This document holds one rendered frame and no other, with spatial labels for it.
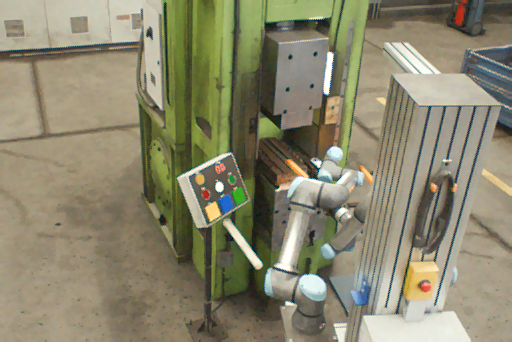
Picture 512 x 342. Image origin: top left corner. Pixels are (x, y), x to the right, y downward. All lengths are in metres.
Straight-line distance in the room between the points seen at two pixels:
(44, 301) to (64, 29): 4.84
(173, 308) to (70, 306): 0.66
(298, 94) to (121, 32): 5.40
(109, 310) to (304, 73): 1.95
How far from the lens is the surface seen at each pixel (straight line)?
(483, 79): 6.86
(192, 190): 2.84
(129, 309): 3.86
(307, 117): 3.21
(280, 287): 2.47
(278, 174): 3.30
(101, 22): 8.19
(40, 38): 8.17
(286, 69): 3.02
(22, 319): 3.94
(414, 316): 2.11
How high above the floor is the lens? 2.66
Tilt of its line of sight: 30 degrees down
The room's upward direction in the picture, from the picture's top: 3 degrees clockwise
